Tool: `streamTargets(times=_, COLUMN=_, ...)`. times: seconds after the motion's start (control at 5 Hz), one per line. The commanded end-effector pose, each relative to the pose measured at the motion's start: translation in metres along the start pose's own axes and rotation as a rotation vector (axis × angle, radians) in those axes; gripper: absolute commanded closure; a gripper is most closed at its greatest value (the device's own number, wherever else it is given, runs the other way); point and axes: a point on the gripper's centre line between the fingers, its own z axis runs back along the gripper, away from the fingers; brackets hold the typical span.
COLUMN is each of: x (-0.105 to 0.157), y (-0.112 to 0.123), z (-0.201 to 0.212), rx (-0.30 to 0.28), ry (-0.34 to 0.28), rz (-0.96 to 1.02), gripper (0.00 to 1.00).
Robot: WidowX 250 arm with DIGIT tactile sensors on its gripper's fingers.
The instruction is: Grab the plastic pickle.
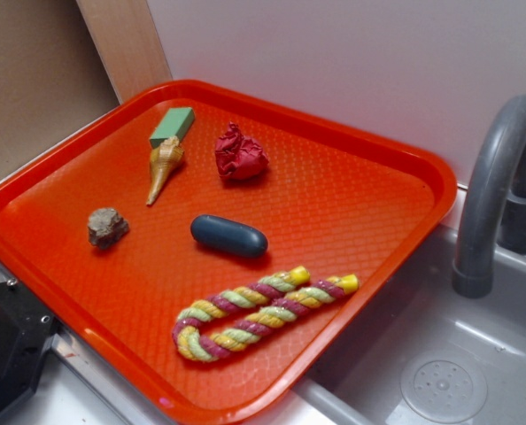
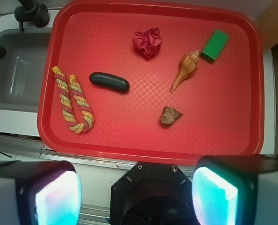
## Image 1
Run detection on dark blue plastic pickle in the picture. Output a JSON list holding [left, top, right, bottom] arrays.
[[190, 214, 268, 259]]

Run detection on crumpled red paper ball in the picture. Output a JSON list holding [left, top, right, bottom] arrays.
[[214, 121, 269, 181]]

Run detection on orange plastic tray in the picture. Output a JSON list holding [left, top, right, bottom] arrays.
[[0, 81, 456, 424]]

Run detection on tan spiral seashell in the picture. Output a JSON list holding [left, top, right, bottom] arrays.
[[146, 135, 185, 206]]

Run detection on green rectangular block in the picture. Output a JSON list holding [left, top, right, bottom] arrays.
[[149, 107, 196, 149]]

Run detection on grey brown rock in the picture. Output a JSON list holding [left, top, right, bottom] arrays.
[[87, 207, 129, 250]]

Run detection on grey plastic toy sink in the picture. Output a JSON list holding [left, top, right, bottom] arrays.
[[289, 223, 526, 425]]

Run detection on light wooden board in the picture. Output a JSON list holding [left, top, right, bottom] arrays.
[[77, 0, 173, 103]]

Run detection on grey toy faucet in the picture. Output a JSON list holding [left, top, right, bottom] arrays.
[[452, 95, 526, 298]]

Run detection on multicoloured twisted rope toy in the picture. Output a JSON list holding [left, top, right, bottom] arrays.
[[172, 266, 360, 363]]

